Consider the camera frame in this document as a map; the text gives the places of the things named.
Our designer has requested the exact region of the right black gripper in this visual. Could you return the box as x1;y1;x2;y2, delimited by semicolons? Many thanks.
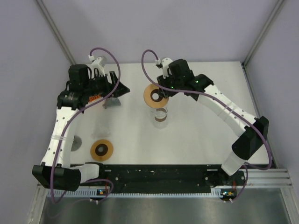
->
157;71;182;99

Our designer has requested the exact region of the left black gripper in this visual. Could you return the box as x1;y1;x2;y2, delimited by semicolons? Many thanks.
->
83;71;129;98

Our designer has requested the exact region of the wooden rimmed glass dripper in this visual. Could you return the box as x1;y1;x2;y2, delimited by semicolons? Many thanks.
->
143;84;169;109

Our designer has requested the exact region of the glass carafe with wooden collar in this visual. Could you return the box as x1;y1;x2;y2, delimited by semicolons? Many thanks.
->
150;107;168;129

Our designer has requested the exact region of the orange white coffee filter bag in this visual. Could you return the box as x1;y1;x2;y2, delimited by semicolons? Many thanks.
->
88;95;101;103

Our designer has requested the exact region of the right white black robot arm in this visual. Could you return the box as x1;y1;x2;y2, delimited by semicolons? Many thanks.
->
155;58;269;185

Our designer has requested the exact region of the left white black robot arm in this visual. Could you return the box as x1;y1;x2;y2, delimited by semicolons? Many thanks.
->
32;64;130;191

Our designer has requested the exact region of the grey metal cone filter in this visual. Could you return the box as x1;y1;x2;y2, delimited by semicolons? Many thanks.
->
102;98;121;109

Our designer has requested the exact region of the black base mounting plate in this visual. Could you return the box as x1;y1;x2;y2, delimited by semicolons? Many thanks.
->
84;165;246;193

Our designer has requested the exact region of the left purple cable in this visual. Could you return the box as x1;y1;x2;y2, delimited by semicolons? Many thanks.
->
50;48;121;203

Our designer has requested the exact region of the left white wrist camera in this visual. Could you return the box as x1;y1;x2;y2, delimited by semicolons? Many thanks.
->
88;55;107;77

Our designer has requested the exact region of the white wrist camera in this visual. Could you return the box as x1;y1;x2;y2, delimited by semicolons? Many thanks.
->
155;57;173;79
88;55;107;77

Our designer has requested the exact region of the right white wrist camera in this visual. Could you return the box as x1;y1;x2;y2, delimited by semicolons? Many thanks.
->
155;57;173;79

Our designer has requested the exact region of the aluminium frame rail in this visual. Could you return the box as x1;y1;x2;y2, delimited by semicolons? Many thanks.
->
247;169;292;188

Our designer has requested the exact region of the grey slotted cable duct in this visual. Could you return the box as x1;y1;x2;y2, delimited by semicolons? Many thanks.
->
47;188;236;199

